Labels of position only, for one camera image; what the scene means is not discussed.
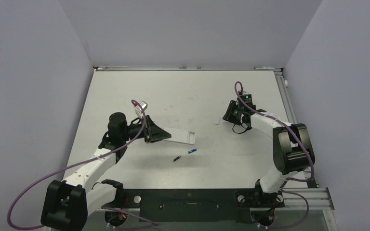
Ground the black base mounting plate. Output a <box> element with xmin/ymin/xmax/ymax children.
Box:
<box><xmin>105</xmin><ymin>188</ymin><xmax>285</xmax><ymax>222</ymax></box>

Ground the white air conditioner remote control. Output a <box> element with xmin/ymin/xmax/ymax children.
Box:
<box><xmin>164</xmin><ymin>127</ymin><xmax>196</xmax><ymax>145</ymax></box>

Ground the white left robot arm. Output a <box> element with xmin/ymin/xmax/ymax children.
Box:
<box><xmin>40</xmin><ymin>112</ymin><xmax>171</xmax><ymax>231</ymax></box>

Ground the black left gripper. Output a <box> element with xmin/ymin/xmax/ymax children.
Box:
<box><xmin>121</xmin><ymin>115</ymin><xmax>171</xmax><ymax>144</ymax></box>

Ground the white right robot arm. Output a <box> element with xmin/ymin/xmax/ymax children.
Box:
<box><xmin>222</xmin><ymin>93</ymin><xmax>315</xmax><ymax>206</ymax></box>

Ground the aluminium frame rail right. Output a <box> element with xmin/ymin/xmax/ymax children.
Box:
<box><xmin>274</xmin><ymin>68</ymin><xmax>334</xmax><ymax>210</ymax></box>

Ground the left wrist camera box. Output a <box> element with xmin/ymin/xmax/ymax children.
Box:
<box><xmin>134</xmin><ymin>101</ymin><xmax>148</xmax><ymax>116</ymax></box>

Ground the aluminium frame rail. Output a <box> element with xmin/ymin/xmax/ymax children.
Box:
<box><xmin>274</xmin><ymin>68</ymin><xmax>334</xmax><ymax>210</ymax></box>
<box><xmin>93</xmin><ymin>66</ymin><xmax>283</xmax><ymax>72</ymax></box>

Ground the white battery compartment cover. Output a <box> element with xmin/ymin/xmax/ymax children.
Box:
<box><xmin>212</xmin><ymin>116</ymin><xmax>221</xmax><ymax>125</ymax></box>

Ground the aluminium frame rail back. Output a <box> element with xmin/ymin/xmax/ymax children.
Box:
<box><xmin>93</xmin><ymin>66</ymin><xmax>283</xmax><ymax>72</ymax></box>

